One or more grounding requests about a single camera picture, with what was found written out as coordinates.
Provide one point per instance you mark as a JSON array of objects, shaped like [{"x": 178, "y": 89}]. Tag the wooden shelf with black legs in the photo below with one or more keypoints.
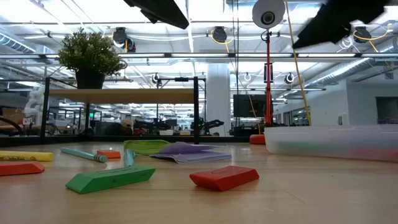
[{"x": 124, "y": 96}]

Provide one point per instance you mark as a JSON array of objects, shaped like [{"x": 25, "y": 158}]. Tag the green sticky note pad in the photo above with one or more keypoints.
[{"x": 146, "y": 146}]

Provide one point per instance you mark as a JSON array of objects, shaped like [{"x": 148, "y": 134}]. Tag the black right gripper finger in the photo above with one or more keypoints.
[{"x": 335, "y": 21}]

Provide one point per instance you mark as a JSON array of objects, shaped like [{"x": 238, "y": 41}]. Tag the green eraser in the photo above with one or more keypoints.
[{"x": 109, "y": 179}]

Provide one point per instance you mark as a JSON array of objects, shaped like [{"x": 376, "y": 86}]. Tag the yellow highlighter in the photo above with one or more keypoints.
[{"x": 25, "y": 155}]

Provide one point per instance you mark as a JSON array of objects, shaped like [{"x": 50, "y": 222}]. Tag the red desk lamp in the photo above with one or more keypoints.
[{"x": 268, "y": 93}]

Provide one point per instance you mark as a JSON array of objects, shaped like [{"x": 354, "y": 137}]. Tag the teal pen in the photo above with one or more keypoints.
[
  {"x": 129, "y": 158},
  {"x": 81, "y": 153}
]

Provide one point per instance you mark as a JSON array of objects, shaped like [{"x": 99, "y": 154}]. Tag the orange eraser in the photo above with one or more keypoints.
[
  {"x": 109, "y": 154},
  {"x": 18, "y": 168}
]

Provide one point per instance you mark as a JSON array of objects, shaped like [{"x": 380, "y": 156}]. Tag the black aluminium table frame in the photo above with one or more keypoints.
[{"x": 124, "y": 139}]

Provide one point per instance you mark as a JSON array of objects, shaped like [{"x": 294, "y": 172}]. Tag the purple sticky note pad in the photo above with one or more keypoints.
[{"x": 192, "y": 152}]

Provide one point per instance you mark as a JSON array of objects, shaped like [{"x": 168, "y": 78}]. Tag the green potted plant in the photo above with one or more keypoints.
[{"x": 90, "y": 53}]

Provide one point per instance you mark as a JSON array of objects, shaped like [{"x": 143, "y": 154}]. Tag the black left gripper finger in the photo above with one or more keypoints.
[
  {"x": 164, "y": 12},
  {"x": 150, "y": 18}
]

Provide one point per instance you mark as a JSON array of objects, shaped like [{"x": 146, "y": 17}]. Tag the red eraser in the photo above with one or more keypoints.
[{"x": 224, "y": 177}]

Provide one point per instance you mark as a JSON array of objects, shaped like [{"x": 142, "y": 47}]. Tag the white building column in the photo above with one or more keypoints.
[{"x": 217, "y": 93}]

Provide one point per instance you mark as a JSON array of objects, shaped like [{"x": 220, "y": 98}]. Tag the black monitor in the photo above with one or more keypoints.
[{"x": 248, "y": 105}]

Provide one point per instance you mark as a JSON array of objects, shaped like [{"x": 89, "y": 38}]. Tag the clear plastic box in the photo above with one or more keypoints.
[{"x": 311, "y": 137}]

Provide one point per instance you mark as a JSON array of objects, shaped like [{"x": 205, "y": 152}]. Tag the person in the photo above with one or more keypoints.
[{"x": 126, "y": 124}]

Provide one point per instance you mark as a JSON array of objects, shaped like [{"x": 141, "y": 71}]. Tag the black background robot arm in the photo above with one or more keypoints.
[{"x": 211, "y": 124}]

